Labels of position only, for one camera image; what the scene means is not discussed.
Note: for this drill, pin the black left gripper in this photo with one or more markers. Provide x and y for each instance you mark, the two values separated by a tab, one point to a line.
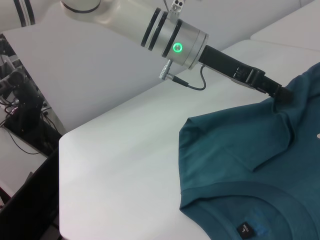
225	63

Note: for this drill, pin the blue shirt with FREE print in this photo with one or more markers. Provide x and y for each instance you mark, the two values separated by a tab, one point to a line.
250	162

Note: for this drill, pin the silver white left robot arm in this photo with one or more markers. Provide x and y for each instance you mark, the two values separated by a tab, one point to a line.
112	15

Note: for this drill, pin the black robot equipment stand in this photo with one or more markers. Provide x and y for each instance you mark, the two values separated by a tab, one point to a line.
25	102

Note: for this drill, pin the white side table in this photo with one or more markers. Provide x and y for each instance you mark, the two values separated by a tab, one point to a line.
12	172

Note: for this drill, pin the silver camera mount bracket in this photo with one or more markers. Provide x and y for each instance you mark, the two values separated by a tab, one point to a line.
176	8

